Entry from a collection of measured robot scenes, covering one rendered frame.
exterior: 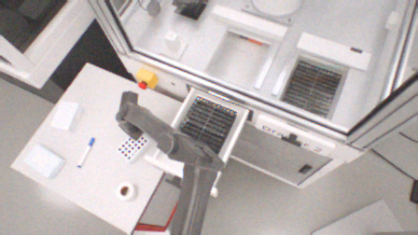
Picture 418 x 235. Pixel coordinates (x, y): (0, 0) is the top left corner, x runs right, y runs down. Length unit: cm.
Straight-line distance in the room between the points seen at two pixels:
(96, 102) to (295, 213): 135
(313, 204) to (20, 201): 195
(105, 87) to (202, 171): 94
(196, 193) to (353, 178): 162
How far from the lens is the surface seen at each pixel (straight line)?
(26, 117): 258
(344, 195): 207
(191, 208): 59
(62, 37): 152
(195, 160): 57
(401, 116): 85
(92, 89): 146
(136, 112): 93
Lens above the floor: 191
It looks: 67 degrees down
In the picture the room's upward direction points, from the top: 9 degrees counter-clockwise
